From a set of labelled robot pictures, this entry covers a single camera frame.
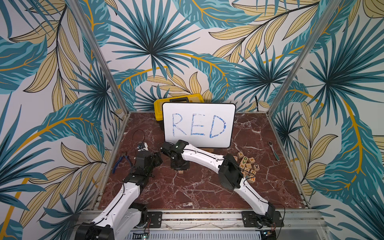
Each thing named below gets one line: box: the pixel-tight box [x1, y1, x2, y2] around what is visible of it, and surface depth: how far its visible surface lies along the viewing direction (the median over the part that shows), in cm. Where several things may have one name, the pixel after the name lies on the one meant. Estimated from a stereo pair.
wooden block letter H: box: [249, 175, 256, 184], surface depth 87 cm
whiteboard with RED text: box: [162, 102, 236, 149], surface depth 89 cm
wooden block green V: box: [240, 156, 249, 165], surface depth 94 cm
